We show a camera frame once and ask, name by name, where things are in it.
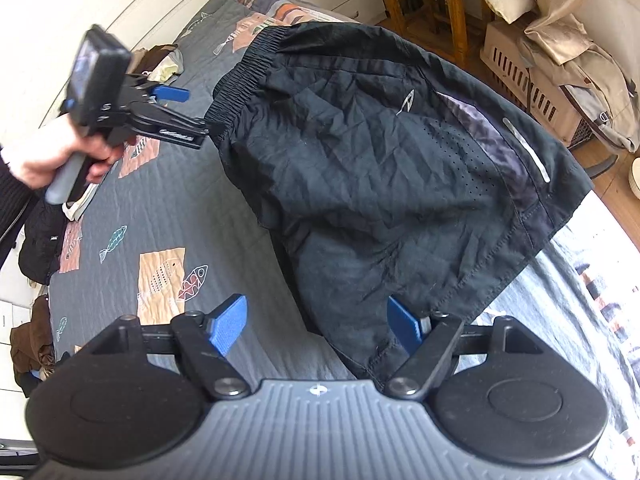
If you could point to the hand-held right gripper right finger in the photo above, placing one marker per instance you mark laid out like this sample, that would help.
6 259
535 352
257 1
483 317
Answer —
405 325

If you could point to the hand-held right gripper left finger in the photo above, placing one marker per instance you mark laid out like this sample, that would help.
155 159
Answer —
227 327

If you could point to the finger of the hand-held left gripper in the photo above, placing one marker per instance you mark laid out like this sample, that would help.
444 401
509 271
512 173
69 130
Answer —
175 130
172 94

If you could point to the black shorts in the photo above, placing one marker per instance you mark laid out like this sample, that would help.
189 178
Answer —
380 160

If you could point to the person's left forearm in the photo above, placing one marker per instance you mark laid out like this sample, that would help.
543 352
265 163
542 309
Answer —
10 200

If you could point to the stack of beige folded clothes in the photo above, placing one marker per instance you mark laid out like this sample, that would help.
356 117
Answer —
160 62

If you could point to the person's left hand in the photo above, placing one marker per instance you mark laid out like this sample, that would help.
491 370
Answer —
45 155

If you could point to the white headboard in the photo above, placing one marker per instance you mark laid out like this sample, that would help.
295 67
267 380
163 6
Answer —
165 10

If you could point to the grey printed bed quilt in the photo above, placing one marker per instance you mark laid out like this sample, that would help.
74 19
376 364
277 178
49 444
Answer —
200 220

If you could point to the brown puffer jacket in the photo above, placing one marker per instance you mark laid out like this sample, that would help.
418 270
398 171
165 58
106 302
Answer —
32 335

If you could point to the beige pet carrier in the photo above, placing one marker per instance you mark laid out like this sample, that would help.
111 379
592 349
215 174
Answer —
530 85

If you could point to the wooden stool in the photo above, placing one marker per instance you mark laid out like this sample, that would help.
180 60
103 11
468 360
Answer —
450 15

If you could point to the pile of beige cloth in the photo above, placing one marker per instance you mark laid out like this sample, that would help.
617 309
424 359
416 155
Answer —
585 25

